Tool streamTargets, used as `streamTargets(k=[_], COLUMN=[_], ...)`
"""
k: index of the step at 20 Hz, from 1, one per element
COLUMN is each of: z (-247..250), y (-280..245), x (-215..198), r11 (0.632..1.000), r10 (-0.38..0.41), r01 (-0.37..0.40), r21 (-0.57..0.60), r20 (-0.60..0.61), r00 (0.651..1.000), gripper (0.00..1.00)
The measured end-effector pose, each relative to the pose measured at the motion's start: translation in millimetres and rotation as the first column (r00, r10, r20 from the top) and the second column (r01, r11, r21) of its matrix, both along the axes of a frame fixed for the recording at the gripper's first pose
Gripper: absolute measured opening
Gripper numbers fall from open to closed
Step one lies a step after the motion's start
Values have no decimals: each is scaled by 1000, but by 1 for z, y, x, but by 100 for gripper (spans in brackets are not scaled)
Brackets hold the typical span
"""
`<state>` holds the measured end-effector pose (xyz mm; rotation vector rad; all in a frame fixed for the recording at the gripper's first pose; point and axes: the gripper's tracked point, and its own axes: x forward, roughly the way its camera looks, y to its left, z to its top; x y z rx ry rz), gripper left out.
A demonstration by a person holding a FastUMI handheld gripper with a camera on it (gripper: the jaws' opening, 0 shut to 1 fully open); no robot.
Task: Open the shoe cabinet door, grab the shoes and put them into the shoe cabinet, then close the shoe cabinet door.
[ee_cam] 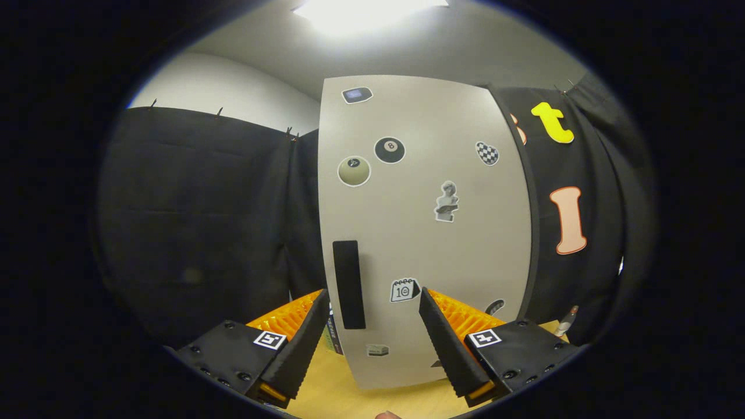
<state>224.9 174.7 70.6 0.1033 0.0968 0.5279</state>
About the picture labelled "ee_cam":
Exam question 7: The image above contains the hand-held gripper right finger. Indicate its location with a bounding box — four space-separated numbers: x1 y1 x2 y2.
418 286 583 408

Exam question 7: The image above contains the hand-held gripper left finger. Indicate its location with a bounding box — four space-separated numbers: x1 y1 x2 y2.
169 289 331 409

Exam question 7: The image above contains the black door handle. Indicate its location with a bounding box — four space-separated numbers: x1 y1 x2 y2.
332 240 367 331

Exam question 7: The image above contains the beige shoe cabinet door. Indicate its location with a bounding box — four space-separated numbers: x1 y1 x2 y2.
317 74 533 390

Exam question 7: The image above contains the red and white small bottle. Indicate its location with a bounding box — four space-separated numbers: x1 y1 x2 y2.
554 305 580 338

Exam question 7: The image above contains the black backdrop cloth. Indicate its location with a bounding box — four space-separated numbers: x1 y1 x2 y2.
96 73 658 350

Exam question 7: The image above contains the large ceiling light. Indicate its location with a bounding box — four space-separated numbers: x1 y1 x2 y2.
291 0 450 37

